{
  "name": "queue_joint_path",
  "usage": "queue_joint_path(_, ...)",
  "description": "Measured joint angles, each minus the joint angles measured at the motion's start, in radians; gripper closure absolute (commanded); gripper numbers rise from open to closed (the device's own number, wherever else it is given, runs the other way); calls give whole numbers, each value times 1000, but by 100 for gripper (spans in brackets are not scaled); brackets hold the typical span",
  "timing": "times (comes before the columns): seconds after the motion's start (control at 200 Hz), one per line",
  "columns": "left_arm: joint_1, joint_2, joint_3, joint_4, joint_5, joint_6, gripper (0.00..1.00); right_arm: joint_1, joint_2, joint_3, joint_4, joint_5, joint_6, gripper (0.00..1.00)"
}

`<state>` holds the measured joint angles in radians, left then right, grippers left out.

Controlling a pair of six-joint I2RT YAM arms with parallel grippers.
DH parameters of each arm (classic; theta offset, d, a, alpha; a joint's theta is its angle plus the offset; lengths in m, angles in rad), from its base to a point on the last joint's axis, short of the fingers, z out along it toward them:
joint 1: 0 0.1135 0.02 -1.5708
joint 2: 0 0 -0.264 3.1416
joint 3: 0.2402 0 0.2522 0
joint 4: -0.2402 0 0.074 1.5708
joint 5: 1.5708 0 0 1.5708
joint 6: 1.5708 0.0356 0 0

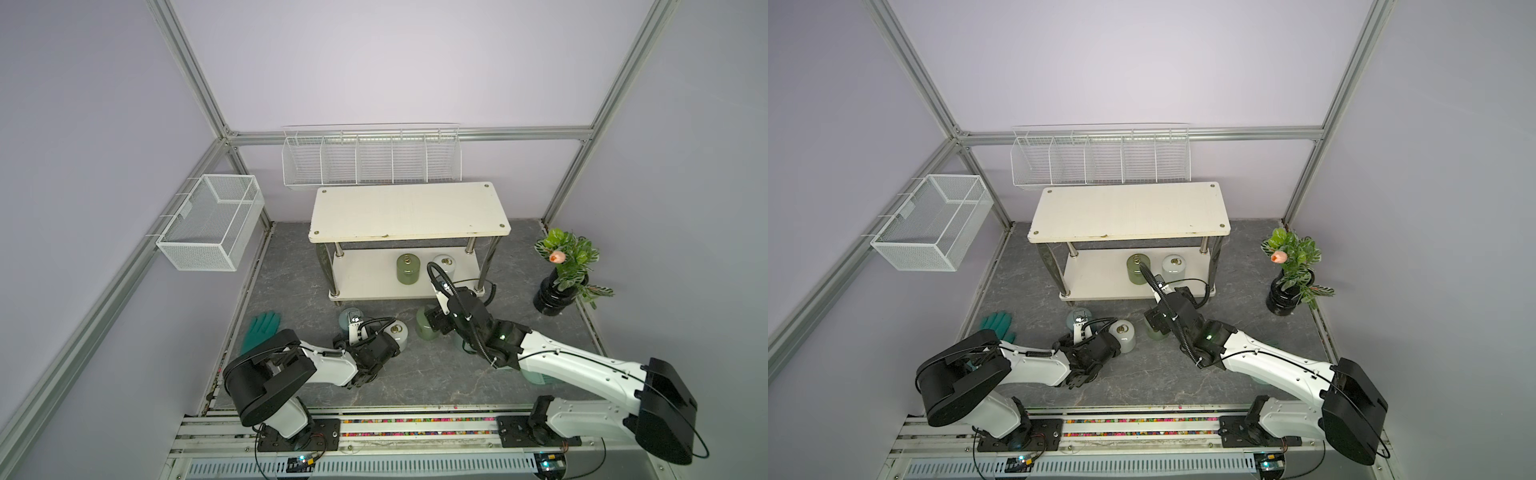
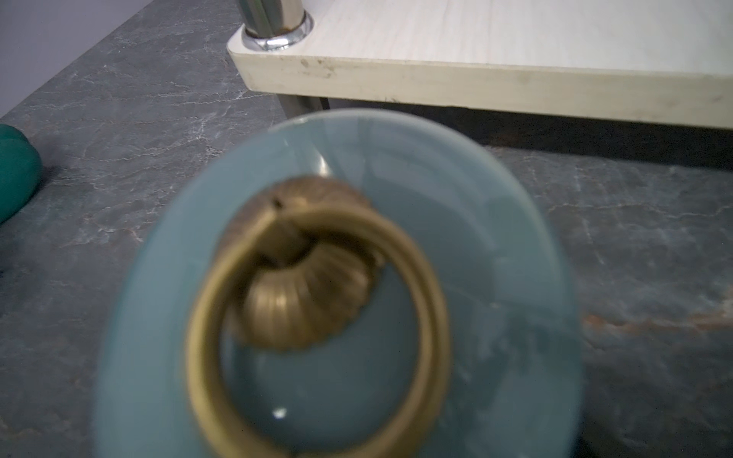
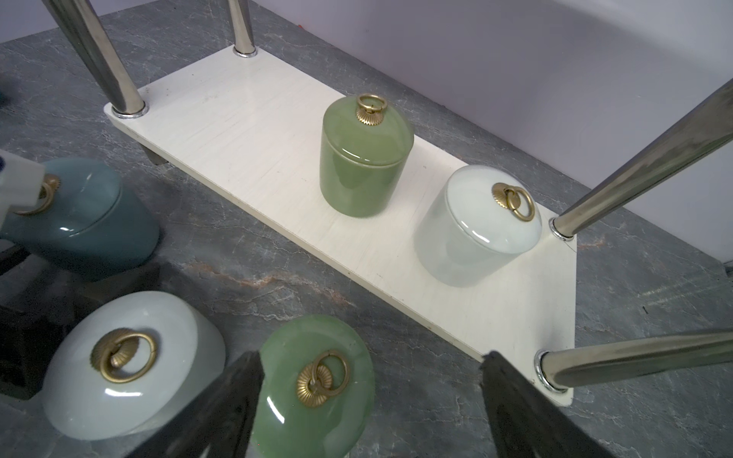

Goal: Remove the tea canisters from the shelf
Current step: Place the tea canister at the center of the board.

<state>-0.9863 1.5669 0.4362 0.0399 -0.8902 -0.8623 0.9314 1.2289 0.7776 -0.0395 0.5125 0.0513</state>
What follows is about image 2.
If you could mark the small blue tea canister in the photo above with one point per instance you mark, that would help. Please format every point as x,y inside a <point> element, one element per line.
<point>356,283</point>

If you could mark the white two-tier shelf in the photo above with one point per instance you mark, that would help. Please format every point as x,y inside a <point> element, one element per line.
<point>667,62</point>

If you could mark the green rubber glove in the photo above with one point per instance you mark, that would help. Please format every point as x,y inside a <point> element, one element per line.
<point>21,171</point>

